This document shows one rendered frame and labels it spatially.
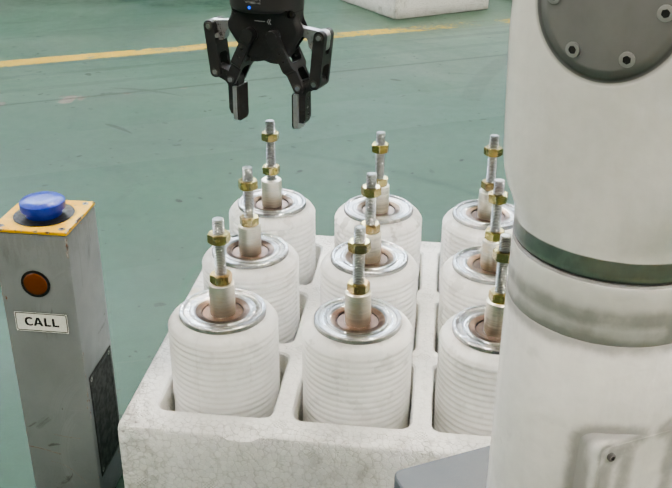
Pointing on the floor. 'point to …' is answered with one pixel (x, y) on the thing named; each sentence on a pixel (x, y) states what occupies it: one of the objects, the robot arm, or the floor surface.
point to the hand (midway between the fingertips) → (269, 110)
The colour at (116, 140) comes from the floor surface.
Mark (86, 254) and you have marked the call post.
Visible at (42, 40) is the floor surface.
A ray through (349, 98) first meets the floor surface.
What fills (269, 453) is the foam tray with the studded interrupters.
